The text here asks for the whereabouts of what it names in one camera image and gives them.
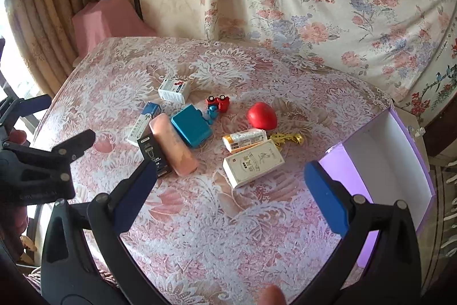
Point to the person's right hand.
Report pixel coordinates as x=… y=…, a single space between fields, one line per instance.
x=272 y=296

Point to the person's left hand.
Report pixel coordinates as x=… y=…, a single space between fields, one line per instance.
x=16 y=136

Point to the patterned beige curtain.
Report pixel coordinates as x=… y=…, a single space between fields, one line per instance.
x=46 y=5

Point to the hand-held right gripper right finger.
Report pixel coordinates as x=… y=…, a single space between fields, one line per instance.
x=326 y=199

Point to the peach pink case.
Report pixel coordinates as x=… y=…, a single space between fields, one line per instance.
x=175 y=146

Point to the teal box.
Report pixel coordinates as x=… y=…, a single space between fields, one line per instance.
x=191 y=126

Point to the bird and flower painting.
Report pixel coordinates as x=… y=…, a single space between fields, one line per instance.
x=439 y=87

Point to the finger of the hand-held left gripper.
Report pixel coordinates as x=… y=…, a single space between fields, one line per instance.
x=76 y=142
x=34 y=103

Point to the purple box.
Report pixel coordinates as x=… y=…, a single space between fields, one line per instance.
x=389 y=162

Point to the gold toy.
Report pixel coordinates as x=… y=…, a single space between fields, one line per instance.
x=287 y=140

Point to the person's left forearm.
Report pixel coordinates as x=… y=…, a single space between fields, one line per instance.
x=18 y=222

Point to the red and blue toy car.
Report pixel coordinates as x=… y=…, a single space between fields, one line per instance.
x=218 y=104

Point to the black box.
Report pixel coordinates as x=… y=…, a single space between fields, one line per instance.
x=154 y=158

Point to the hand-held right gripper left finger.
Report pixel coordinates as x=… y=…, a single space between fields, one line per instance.
x=134 y=199

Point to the small white bottle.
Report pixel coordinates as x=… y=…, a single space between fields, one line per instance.
x=417 y=132

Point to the white medicine box red mark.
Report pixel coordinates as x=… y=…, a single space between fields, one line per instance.
x=174 y=90

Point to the floral bedsheet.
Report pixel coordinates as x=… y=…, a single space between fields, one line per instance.
x=321 y=5

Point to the beige and white box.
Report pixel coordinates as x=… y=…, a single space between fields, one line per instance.
x=253 y=165

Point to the red ball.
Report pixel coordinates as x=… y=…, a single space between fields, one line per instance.
x=261 y=116

